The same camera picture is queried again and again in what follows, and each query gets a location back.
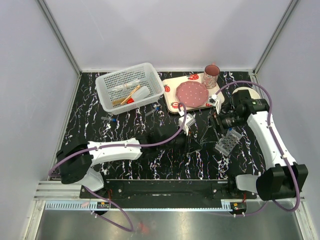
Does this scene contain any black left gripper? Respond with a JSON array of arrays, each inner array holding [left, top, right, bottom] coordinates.
[[158, 126, 202, 155]]

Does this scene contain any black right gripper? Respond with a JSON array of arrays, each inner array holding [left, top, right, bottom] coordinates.
[[200, 108, 246, 144]]

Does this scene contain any wooden test tube clamp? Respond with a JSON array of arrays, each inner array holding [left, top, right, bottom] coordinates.
[[120, 85, 141, 106]]

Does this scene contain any clear plastic funnel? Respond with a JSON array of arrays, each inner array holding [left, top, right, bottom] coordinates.
[[111, 81, 136, 92]]

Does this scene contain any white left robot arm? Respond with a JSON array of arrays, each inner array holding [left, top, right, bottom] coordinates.
[[56, 128, 202, 198]]

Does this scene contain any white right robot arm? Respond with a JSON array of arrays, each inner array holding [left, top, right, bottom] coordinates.
[[209, 87, 308, 201]]

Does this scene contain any clear test tube rack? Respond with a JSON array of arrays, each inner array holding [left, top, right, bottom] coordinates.
[[214, 129, 243, 157]]

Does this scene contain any pink dotted plate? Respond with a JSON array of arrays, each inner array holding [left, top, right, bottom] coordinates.
[[175, 81, 209, 108]]

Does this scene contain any white paper bowl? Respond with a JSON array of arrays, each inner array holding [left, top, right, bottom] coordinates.
[[232, 86, 261, 99]]

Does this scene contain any pink patterned mug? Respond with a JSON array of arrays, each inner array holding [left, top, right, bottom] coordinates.
[[201, 64, 220, 89]]

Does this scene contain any white squeeze bottle red cap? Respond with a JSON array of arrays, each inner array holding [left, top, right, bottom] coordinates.
[[126, 86, 150, 104]]

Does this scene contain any right controller box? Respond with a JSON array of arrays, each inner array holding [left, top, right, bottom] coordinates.
[[230, 202, 247, 214]]

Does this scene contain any controller box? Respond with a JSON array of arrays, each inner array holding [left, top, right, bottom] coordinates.
[[96, 201, 111, 211], [230, 202, 247, 214]]

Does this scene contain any white perforated plastic basket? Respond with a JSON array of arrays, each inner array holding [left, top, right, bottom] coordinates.
[[95, 62, 165, 115]]

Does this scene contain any left controller box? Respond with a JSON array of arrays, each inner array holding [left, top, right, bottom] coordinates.
[[96, 201, 111, 211]]

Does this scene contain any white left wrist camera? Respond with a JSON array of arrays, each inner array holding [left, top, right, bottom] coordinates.
[[178, 113, 196, 136]]

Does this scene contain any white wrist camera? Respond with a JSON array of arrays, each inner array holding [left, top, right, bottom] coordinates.
[[207, 94, 222, 115], [178, 113, 196, 136]]

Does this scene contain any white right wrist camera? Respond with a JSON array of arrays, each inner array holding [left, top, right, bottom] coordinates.
[[207, 94, 222, 115]]

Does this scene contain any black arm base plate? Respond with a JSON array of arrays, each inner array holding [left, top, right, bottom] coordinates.
[[94, 179, 257, 210]]

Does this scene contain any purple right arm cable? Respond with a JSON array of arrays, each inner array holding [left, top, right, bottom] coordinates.
[[216, 80, 301, 217]]

